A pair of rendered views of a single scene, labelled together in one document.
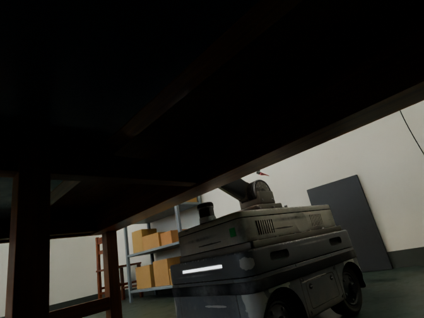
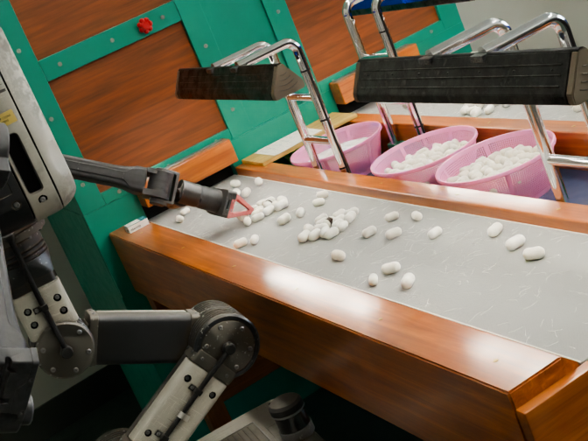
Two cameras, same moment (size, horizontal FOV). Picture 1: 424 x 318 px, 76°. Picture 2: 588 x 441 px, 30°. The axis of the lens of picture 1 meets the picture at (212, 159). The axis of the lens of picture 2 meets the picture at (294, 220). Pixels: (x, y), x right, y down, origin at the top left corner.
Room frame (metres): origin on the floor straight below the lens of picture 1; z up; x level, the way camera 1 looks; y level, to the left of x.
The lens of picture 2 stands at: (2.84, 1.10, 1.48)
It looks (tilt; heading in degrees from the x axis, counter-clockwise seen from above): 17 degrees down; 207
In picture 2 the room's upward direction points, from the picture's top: 23 degrees counter-clockwise
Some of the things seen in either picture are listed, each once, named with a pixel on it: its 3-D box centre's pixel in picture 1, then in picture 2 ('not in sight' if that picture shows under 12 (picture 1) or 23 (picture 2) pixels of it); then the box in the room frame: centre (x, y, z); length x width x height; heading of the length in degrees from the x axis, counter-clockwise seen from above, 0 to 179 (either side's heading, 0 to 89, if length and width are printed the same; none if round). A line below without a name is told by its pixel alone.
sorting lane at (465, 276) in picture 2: not in sight; (347, 238); (0.82, 0.18, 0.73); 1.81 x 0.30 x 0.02; 48
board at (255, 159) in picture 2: not in sight; (299, 138); (0.01, -0.21, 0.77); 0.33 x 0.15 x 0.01; 138
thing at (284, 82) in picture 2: not in sight; (229, 80); (0.48, -0.11, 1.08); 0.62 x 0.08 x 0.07; 48
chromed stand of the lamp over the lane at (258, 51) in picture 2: not in sight; (284, 132); (0.42, -0.05, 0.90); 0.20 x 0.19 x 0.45; 48
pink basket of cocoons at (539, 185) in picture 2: not in sight; (500, 175); (0.64, 0.49, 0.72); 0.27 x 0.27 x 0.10
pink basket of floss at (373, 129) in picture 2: not in sight; (341, 157); (0.16, -0.05, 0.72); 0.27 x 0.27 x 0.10
